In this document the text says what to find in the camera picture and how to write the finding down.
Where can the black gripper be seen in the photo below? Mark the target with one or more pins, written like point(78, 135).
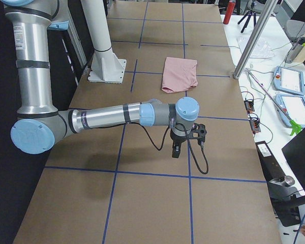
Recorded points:
point(178, 140)

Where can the pink Snoopy t-shirt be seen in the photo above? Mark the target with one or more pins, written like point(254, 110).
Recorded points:
point(179, 75)

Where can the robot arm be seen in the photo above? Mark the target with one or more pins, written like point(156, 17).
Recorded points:
point(40, 124)

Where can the small circuit board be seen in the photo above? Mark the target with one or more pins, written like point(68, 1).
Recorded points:
point(249, 105)
point(255, 125)

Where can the black box with label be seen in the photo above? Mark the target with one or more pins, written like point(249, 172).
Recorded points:
point(270, 166)

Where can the black monitor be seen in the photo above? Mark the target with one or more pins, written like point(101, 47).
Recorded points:
point(294, 153)

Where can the lower teach pendant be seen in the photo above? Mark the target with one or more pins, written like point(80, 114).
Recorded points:
point(294, 105)

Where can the teach pendant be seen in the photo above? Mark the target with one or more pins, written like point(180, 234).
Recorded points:
point(288, 80)
point(294, 105)

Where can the clear plastic bag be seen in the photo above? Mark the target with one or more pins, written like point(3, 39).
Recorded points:
point(262, 48)

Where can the upper teach pendant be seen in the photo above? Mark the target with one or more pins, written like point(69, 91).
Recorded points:
point(288, 80)

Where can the red cylinder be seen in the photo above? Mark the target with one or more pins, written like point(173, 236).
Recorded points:
point(229, 11)

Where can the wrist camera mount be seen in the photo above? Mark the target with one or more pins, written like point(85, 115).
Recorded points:
point(198, 132)

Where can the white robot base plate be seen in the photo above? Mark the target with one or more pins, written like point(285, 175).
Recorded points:
point(105, 67)

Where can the black camera tripod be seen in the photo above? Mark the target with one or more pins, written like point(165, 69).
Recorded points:
point(251, 13)

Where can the aluminium frame post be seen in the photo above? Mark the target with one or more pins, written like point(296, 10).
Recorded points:
point(257, 31)

